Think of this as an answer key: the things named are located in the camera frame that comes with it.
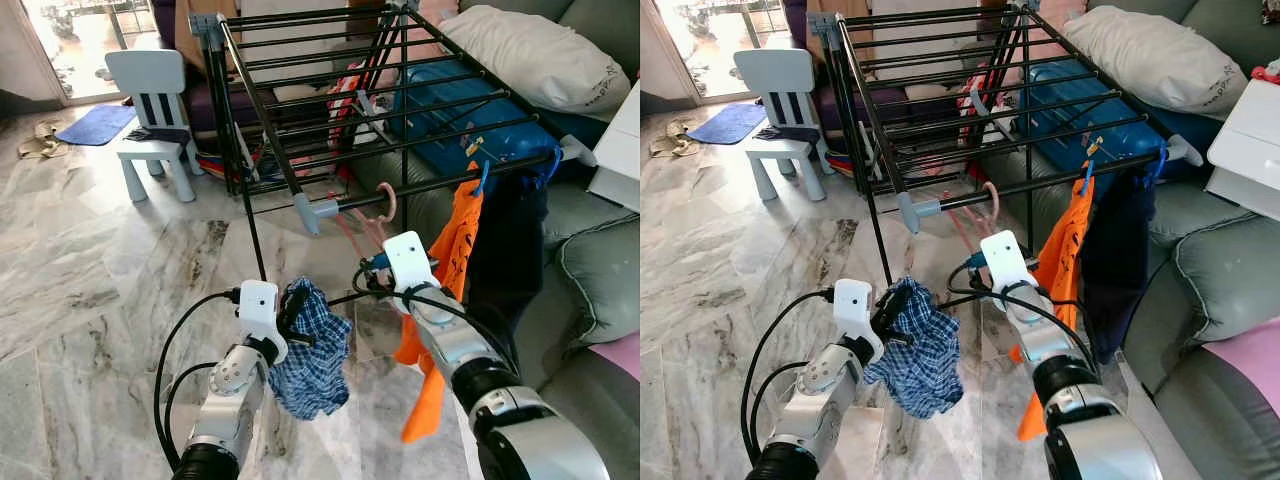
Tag blue plaid garment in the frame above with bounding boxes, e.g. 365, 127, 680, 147
864, 276, 967, 420
267, 276, 354, 422

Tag pink plastic clothes hanger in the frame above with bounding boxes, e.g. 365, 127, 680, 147
940, 179, 1002, 251
328, 181, 399, 253

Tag black metal drying rack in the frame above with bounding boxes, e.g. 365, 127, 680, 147
806, 0, 1208, 283
188, 0, 599, 283

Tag orange shirt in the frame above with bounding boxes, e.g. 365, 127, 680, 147
1014, 168, 1097, 442
394, 163, 488, 445

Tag dark navy garment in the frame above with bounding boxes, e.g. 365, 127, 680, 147
1079, 170, 1161, 363
466, 168, 552, 351

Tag blue suitcase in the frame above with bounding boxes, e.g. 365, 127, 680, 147
1018, 58, 1173, 179
388, 58, 563, 183

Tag multicolour striped mat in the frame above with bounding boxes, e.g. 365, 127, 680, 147
195, 148, 253, 183
822, 150, 881, 183

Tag red white striped bag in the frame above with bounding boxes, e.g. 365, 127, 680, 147
955, 63, 1011, 151
323, 63, 388, 153

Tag purple upholstered sofa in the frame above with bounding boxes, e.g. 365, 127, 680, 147
150, 0, 253, 143
782, 0, 871, 141

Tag grey green sofa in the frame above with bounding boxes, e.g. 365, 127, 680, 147
975, 0, 1280, 480
345, 0, 641, 480

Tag blue floor mat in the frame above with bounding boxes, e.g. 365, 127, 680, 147
685, 102, 768, 148
56, 102, 139, 148

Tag pink cloth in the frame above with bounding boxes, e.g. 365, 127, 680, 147
588, 332, 641, 384
1198, 343, 1280, 443

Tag pale blue plastic child chair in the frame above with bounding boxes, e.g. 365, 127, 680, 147
104, 49, 199, 204
732, 49, 828, 204

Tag off-white pillow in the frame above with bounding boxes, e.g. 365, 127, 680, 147
1060, 4, 1258, 123
438, 4, 634, 123

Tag white drawer cabinet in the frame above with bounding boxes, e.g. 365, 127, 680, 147
584, 78, 641, 214
1206, 77, 1280, 224

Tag crumpled beige cloth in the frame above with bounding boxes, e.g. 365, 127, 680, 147
17, 119, 73, 161
647, 119, 703, 161

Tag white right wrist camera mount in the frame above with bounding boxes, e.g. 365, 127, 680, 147
979, 229, 1038, 309
382, 231, 442, 315

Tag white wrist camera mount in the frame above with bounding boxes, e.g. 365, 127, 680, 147
382, 231, 442, 315
237, 279, 289, 365
832, 279, 887, 365
979, 229, 1038, 309

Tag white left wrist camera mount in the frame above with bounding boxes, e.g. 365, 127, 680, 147
832, 279, 887, 365
237, 279, 289, 365

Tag long black left arm cable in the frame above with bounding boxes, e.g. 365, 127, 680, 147
740, 288, 839, 471
154, 288, 245, 471

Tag short black left arm cable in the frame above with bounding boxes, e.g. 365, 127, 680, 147
160, 360, 221, 461
748, 360, 816, 461

